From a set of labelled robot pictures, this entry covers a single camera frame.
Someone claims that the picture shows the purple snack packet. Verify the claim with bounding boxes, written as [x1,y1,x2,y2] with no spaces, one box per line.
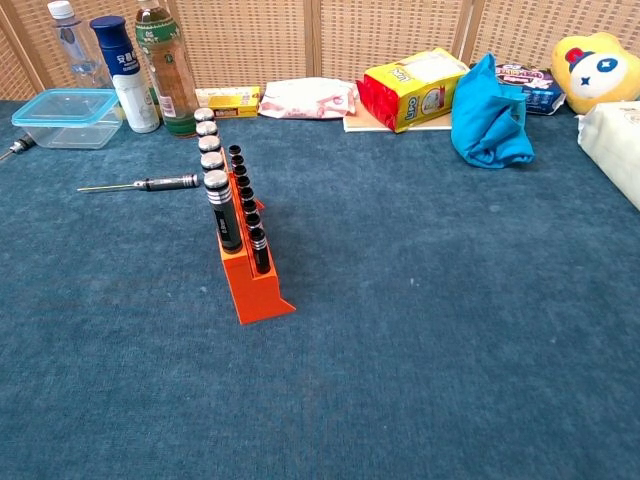
[493,62,567,117]

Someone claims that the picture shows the yellow red snack bag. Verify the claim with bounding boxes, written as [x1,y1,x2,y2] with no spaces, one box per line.
[355,47,470,134]

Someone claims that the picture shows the yellow plush toy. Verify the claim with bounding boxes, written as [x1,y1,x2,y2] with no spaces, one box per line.
[550,31,640,114]

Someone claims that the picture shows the small yellow carton box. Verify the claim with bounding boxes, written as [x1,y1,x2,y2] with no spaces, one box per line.
[194,86,262,119]

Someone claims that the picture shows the pink white wipes pack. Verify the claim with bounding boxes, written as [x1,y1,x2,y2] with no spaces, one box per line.
[258,77,360,121]

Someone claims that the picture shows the thin metal awl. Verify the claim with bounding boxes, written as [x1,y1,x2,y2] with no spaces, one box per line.
[0,135,34,162]

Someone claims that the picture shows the wicker folding screen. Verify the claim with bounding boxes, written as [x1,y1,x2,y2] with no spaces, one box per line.
[0,0,640,101]

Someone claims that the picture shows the clear container blue rim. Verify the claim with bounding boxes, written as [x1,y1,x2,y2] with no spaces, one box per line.
[10,88,124,150]

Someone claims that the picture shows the black screwdriver with gold shaft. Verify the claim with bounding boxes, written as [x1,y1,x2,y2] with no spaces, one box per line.
[77,173,200,194]

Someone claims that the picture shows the white bottle blue cap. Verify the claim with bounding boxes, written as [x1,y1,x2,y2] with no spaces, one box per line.
[89,15,161,134]

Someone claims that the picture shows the long white tissue pack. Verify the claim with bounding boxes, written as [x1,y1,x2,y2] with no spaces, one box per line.
[577,101,640,211]

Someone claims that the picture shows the blue carpet table cover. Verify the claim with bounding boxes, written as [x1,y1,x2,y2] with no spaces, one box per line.
[0,99,640,480]

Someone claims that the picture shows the crumpled blue cloth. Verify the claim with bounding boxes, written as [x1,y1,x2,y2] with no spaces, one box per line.
[450,52,536,170]

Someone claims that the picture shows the orange tool rack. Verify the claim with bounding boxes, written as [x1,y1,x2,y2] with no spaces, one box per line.
[217,158,297,326]

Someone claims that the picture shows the green label tea bottle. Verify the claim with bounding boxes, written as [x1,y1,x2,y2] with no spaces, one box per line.
[134,0,201,139]

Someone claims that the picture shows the clear water bottle white cap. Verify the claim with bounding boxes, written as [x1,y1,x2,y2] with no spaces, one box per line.
[47,0,114,91]

